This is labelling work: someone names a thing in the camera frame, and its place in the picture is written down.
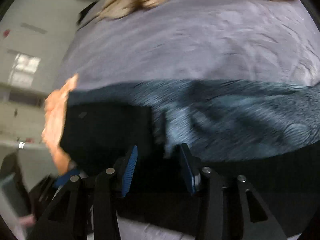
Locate black pants with patterned lining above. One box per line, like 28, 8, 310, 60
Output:
60, 80, 319, 237

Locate peach orange garment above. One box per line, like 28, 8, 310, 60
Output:
42, 74, 78, 175

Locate grey embossed bed cover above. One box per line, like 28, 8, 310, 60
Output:
52, 0, 320, 240

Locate black item beside bed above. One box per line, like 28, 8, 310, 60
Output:
76, 1, 98, 25

